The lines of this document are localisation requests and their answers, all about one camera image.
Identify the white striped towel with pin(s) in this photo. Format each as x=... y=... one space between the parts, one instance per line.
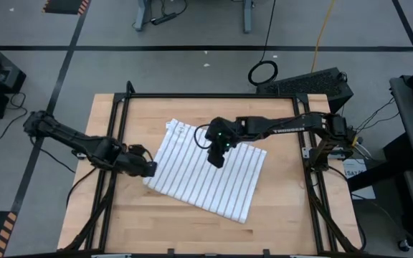
x=199 y=179

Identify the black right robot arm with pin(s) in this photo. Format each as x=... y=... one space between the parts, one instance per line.
x=289 y=125

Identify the black perforated computer tower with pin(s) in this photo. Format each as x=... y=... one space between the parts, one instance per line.
x=310 y=84

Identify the black metal table frame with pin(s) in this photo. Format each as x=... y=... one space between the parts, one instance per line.
x=206 y=95

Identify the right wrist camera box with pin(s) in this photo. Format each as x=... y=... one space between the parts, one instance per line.
x=216 y=128

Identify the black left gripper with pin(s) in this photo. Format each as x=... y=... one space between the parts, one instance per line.
x=133 y=163

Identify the black power strip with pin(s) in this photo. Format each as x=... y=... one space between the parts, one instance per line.
x=163 y=18

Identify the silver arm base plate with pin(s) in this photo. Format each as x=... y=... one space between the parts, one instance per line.
x=307 y=153
x=80 y=155

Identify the black caster wheel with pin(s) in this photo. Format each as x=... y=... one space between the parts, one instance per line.
x=403 y=245

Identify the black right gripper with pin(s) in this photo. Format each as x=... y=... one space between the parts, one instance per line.
x=229 y=141

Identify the white paper sheet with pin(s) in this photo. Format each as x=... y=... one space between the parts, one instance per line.
x=362 y=186

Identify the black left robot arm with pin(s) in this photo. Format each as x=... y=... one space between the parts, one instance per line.
x=74 y=138

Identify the grey desk leg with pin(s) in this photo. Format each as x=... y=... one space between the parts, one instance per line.
x=247 y=18
x=142 y=14

